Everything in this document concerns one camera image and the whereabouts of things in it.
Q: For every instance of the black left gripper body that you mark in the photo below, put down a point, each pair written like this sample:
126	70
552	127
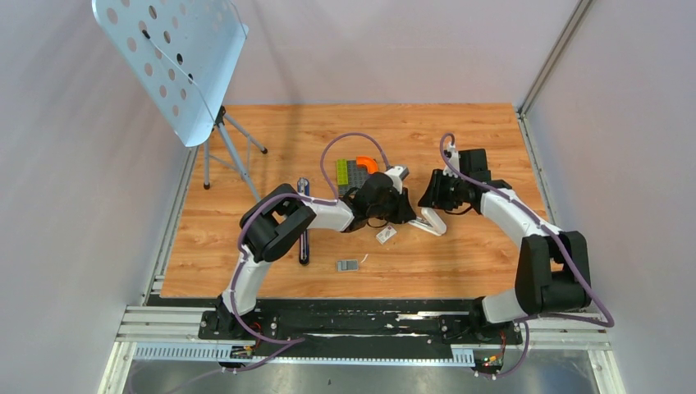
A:
389	208

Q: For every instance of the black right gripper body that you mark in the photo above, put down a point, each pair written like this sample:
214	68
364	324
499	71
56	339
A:
453	192

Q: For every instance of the white stapler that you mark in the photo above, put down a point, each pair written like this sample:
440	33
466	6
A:
429	221

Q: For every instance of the white staple box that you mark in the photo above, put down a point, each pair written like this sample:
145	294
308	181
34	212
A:
385	234

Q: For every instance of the blue black stapler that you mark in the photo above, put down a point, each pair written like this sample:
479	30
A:
303	258

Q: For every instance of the grey staple tray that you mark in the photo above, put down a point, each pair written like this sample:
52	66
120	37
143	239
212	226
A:
347	265

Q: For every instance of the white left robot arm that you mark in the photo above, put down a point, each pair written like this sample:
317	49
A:
272	227

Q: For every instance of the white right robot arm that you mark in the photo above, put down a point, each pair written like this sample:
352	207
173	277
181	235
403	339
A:
552	271

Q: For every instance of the grey building baseplate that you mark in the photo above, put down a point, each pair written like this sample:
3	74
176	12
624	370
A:
357	177

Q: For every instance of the orange curved brick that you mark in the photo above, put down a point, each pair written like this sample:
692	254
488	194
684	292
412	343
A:
369	164

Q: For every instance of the green building brick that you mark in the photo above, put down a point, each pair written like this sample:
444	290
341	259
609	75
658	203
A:
342	172

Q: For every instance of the light blue music stand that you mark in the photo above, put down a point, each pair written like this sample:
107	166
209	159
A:
184	54

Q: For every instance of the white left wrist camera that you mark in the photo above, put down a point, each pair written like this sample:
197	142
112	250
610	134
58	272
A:
397	174

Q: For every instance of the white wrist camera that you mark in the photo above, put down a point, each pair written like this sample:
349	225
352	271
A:
452	157
397	174

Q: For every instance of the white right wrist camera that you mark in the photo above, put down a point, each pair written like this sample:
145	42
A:
452	157

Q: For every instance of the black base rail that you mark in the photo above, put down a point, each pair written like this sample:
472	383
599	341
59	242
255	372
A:
414	332

